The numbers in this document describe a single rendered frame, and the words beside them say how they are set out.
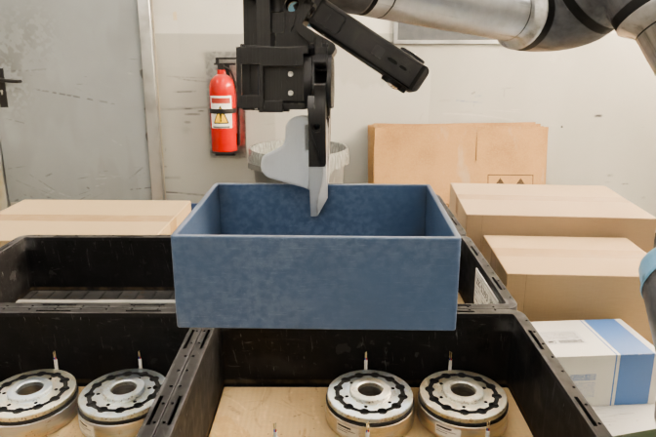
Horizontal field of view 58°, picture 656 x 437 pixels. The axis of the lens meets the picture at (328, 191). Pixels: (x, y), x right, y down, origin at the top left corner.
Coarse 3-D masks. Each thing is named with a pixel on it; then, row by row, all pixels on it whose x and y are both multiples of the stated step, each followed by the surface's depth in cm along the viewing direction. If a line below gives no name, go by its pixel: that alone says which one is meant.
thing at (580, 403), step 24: (480, 312) 75; (504, 312) 75; (528, 336) 69; (192, 360) 63; (552, 360) 63; (192, 384) 60; (168, 408) 55; (576, 408) 55; (168, 432) 52; (600, 432) 52
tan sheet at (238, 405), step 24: (240, 408) 72; (264, 408) 72; (288, 408) 72; (312, 408) 72; (216, 432) 67; (240, 432) 67; (264, 432) 67; (288, 432) 67; (312, 432) 67; (408, 432) 67; (504, 432) 67; (528, 432) 67
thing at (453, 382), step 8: (448, 384) 70; (456, 384) 71; (464, 384) 71; (472, 384) 70; (448, 392) 69; (480, 392) 69; (456, 400) 67; (464, 400) 67; (472, 400) 67; (480, 400) 68
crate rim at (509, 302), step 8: (464, 240) 102; (472, 248) 99; (472, 256) 96; (480, 256) 95; (480, 264) 91; (488, 264) 91; (488, 272) 88; (488, 280) 86; (496, 280) 85; (496, 288) 82; (504, 288) 82; (504, 296) 80; (464, 304) 77; (472, 304) 77; (480, 304) 77; (488, 304) 77; (496, 304) 77; (504, 304) 77; (512, 304) 77
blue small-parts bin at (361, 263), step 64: (256, 192) 55; (384, 192) 54; (192, 256) 41; (256, 256) 41; (320, 256) 41; (384, 256) 40; (448, 256) 40; (192, 320) 42; (256, 320) 42; (320, 320) 42; (384, 320) 42; (448, 320) 42
